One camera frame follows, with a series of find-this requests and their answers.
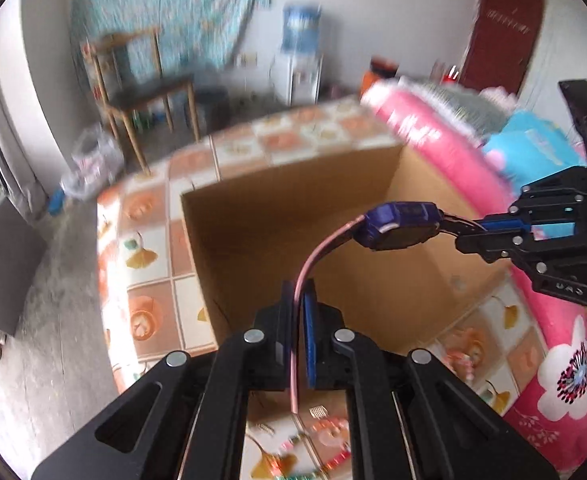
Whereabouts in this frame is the white water dispenser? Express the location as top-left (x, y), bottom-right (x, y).
top-left (273, 52), bottom-right (324, 106)

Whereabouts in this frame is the grey-green cloth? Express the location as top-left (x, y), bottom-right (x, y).
top-left (423, 84), bottom-right (510, 137)

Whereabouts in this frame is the clear plastic bag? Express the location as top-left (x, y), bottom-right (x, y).
top-left (60, 122), bottom-right (124, 201)

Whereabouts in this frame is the dark red door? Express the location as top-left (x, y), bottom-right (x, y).
top-left (461, 0), bottom-right (545, 96)

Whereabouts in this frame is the teal floral hanging cloth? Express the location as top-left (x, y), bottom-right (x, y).
top-left (70, 0), bottom-right (271, 83)

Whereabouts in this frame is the light blue blanket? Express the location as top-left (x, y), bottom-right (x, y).
top-left (483, 110), bottom-right (587, 241)

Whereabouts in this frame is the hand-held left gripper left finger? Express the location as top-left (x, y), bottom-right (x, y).
top-left (30, 280), bottom-right (299, 480)

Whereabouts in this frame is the brown cardboard box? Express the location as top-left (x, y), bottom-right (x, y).
top-left (179, 142), bottom-right (511, 423)

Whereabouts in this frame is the blue watch with pink strap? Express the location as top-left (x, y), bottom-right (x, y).
top-left (290, 201), bottom-right (444, 413)

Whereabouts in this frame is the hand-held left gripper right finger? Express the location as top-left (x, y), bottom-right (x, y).
top-left (301, 280), bottom-right (559, 480)

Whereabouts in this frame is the metal hook rail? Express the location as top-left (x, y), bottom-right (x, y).
top-left (488, 7), bottom-right (531, 34)

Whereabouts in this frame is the dark bin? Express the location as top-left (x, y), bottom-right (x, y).
top-left (196, 72), bottom-right (232, 132)

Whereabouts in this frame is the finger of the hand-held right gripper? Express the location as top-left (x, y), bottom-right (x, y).
top-left (453, 231), bottom-right (587, 282)
top-left (438, 167), bottom-right (587, 233)

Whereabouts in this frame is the pink floral blanket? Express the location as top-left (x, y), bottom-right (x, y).
top-left (361, 77), bottom-right (587, 471)

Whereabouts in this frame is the grey curtain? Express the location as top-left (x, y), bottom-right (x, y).
top-left (0, 45), bottom-right (49, 221)

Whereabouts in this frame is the multicoloured bead strand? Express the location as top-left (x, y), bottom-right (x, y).
top-left (270, 432), bottom-right (351, 480)

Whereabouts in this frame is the black board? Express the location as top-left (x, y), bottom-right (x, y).
top-left (0, 195), bottom-right (49, 338)

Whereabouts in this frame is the wooden chair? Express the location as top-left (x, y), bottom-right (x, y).
top-left (83, 30), bottom-right (199, 171)

